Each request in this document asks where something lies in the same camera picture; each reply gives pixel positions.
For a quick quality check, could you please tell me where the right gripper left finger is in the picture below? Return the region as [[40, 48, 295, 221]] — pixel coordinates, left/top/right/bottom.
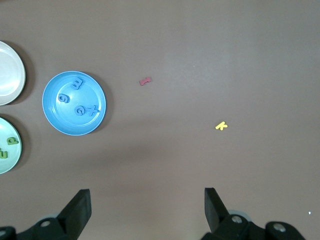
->
[[0, 188, 92, 240]]

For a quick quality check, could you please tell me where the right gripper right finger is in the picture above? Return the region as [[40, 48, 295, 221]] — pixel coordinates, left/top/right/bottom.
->
[[202, 186, 308, 240]]

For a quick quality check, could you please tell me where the blue plate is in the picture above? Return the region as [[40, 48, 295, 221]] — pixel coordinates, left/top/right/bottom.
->
[[41, 70, 107, 137]]

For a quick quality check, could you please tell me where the blue foam letter X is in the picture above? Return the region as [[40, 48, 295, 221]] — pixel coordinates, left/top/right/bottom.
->
[[86, 104, 100, 118]]

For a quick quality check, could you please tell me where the blue foam letter M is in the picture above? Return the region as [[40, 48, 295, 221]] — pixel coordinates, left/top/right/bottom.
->
[[70, 77, 85, 91]]

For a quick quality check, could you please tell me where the light green plate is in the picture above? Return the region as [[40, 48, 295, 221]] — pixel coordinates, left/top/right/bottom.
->
[[0, 116, 23, 175]]

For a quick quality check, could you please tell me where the yellow foam letter K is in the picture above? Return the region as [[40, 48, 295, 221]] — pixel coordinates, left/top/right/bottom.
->
[[214, 121, 229, 132]]

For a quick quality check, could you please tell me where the red foam letter I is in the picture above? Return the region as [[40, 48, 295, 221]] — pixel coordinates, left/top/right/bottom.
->
[[138, 76, 152, 87]]

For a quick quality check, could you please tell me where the beige plate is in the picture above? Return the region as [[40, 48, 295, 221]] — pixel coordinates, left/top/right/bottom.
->
[[0, 40, 27, 106]]

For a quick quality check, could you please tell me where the brown table cover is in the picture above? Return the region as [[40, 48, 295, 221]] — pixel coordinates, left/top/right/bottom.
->
[[0, 0, 320, 240]]

